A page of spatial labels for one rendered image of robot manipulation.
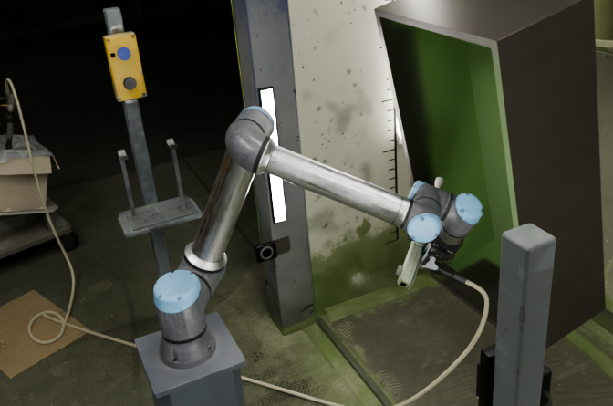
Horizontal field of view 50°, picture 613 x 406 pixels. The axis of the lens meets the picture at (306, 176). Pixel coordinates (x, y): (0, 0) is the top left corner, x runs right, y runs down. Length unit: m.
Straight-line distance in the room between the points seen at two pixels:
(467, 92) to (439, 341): 1.21
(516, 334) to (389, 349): 2.24
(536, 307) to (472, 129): 1.83
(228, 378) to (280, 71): 1.24
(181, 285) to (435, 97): 1.16
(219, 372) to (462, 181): 1.24
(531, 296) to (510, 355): 0.10
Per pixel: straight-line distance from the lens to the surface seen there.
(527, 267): 0.87
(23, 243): 4.33
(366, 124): 3.01
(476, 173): 2.80
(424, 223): 1.84
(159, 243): 3.08
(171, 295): 2.13
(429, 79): 2.49
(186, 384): 2.21
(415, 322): 3.31
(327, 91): 2.87
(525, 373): 0.99
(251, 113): 1.97
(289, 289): 3.20
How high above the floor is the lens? 2.09
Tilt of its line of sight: 25 degrees down
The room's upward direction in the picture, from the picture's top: 5 degrees counter-clockwise
